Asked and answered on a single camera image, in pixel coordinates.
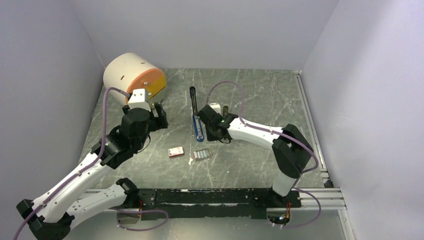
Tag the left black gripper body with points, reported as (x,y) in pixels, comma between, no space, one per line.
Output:
(151,122)

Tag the red staples box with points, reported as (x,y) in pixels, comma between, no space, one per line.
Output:
(175,152)

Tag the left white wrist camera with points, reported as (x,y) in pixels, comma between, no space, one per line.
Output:
(139,99)

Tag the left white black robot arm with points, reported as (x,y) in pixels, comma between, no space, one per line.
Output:
(52,215)

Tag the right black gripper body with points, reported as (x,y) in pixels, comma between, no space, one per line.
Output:
(211,137)

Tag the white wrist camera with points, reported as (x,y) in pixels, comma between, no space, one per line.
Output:
(216,107)
(139,99)

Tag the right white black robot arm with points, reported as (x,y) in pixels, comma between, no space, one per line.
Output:
(290,148)

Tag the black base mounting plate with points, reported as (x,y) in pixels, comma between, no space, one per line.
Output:
(200,211)

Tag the blue black stapler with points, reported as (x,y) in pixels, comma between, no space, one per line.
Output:
(199,135)

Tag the round white orange drawer box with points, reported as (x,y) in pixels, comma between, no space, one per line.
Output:
(129,72)

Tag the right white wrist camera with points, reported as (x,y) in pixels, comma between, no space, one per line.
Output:
(216,107)

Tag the right side aluminium rail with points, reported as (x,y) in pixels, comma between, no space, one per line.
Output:
(324,175)

